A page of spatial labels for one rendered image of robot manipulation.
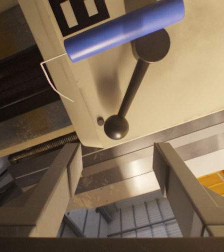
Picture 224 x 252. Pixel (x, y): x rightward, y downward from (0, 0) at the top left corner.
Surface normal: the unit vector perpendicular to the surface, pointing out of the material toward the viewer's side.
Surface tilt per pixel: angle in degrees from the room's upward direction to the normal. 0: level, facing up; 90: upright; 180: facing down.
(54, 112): 90
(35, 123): 90
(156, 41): 90
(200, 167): 90
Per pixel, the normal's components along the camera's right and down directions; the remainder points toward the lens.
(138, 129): -0.01, 0.29
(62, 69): -0.67, 0.44
